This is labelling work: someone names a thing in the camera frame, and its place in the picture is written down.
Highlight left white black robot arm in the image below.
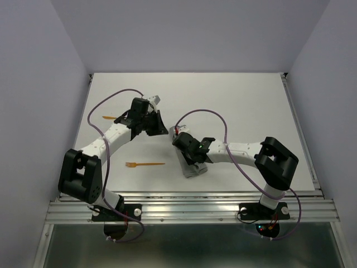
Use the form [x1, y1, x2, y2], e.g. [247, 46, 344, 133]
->
[58, 95, 168, 220]

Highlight aluminium rail frame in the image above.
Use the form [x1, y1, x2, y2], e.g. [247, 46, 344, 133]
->
[35, 73, 355, 267]

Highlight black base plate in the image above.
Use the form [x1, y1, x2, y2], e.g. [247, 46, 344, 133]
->
[239, 202, 290, 221]
[88, 203, 143, 222]

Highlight orange plastic fork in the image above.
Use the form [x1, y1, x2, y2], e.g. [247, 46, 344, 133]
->
[125, 162, 165, 168]

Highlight grey cloth napkin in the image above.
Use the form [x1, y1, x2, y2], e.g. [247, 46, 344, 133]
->
[168, 125, 208, 179]

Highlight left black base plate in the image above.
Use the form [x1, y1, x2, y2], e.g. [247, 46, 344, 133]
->
[88, 203, 143, 222]

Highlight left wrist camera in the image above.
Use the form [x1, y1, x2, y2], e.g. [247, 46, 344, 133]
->
[147, 95, 161, 106]

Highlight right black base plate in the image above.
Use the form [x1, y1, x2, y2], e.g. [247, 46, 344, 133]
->
[239, 202, 290, 221]

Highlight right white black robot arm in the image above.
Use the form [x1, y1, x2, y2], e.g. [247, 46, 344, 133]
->
[172, 132, 299, 218]

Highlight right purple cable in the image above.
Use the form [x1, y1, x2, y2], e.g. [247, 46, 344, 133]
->
[174, 109, 302, 241]

